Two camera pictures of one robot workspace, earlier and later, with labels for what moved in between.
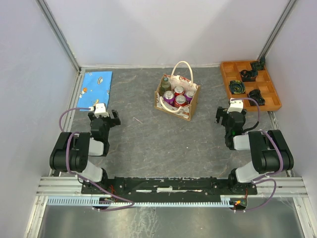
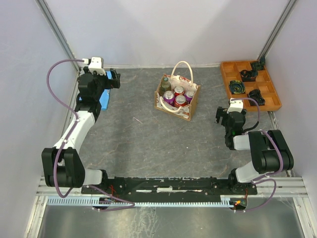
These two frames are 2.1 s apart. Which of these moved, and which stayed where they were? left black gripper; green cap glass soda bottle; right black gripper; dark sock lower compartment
Moved: left black gripper
Stayed: green cap glass soda bottle; right black gripper; dark sock lower compartment
